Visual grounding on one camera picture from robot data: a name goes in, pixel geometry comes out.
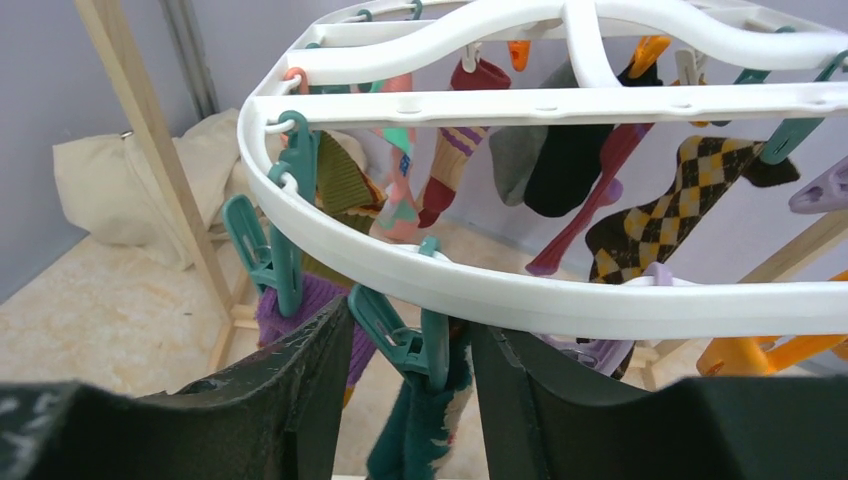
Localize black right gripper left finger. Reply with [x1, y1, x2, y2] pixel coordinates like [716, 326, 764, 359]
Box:
[1, 297, 354, 479]

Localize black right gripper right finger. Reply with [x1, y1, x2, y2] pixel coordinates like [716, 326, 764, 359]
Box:
[470, 324, 847, 479]

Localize purple orange sock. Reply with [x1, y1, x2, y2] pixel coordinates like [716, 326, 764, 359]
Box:
[255, 274, 376, 407]

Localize dark teal sock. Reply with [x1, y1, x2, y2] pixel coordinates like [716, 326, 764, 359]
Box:
[366, 318, 473, 480]

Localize white oval clip hanger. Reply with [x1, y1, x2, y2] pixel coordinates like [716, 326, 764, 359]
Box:
[237, 1, 847, 339]

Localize orange clothes clip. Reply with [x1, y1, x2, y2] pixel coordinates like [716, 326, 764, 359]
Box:
[695, 270, 848, 378]

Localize lilac clothes clip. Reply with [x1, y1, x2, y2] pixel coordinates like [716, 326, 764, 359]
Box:
[537, 262, 676, 378]

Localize thin brown argyle sock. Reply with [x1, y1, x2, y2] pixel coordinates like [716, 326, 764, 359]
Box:
[585, 136, 800, 284]

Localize olive green orange sock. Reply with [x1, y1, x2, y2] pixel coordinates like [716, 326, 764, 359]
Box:
[301, 131, 387, 289]

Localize teal side clothes clip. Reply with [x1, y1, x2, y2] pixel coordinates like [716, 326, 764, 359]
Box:
[221, 110, 320, 317]

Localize beige crumpled cloth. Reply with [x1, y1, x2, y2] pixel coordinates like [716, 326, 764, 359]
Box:
[52, 109, 250, 270]

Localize maroon purple sock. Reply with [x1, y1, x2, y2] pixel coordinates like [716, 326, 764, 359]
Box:
[525, 123, 653, 276]

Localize black sock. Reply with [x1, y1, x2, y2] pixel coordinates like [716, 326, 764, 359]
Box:
[523, 62, 664, 219]

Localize striped beige maroon sock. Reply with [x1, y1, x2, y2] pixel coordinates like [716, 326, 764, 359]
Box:
[418, 59, 512, 229]

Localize grey sock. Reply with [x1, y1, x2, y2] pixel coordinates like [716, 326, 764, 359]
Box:
[488, 60, 581, 208]

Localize wooden drying rack frame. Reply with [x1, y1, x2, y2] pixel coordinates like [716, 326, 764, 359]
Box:
[74, 0, 848, 392]

